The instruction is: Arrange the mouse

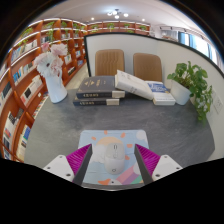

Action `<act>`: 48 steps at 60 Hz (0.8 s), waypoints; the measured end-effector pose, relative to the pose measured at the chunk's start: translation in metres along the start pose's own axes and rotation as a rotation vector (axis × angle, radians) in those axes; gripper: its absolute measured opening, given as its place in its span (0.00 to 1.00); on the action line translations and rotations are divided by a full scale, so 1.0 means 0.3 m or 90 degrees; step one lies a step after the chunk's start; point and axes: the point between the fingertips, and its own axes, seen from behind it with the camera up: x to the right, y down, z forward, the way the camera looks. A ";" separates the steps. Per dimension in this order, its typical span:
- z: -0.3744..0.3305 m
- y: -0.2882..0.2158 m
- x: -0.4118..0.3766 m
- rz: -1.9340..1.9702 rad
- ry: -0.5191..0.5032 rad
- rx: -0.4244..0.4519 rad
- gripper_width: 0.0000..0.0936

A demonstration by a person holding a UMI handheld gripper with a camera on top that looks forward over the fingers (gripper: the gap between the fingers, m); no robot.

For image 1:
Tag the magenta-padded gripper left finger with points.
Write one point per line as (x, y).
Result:
(60, 165)

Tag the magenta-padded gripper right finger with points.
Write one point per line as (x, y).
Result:
(165, 165)

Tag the light grey computer mouse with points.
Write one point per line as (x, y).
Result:
(114, 160)

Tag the pastel sun cloud mouse pad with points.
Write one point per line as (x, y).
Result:
(100, 138)

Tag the white blue flat book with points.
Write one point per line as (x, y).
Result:
(163, 96)

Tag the thin dark hardcover book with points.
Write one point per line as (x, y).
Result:
(95, 101)

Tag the white ceramic vase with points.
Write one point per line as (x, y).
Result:
(56, 90)

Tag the green plant in white pot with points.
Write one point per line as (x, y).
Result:
(181, 91)

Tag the white leaning book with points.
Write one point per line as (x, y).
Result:
(133, 84)

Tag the thick dark hardcover book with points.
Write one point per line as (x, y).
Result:
(98, 86)

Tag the orange wooden bookshelf unit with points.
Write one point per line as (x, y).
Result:
(23, 83)

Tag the tan upholstered chair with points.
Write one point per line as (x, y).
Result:
(110, 62)
(147, 66)

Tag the pink white flower bouquet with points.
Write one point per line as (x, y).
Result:
(50, 61)

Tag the window with vertical frames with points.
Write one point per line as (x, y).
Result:
(196, 43)

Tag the round ceiling lights cluster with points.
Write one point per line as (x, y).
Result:
(116, 14)

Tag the white wall socket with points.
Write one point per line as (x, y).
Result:
(217, 101)

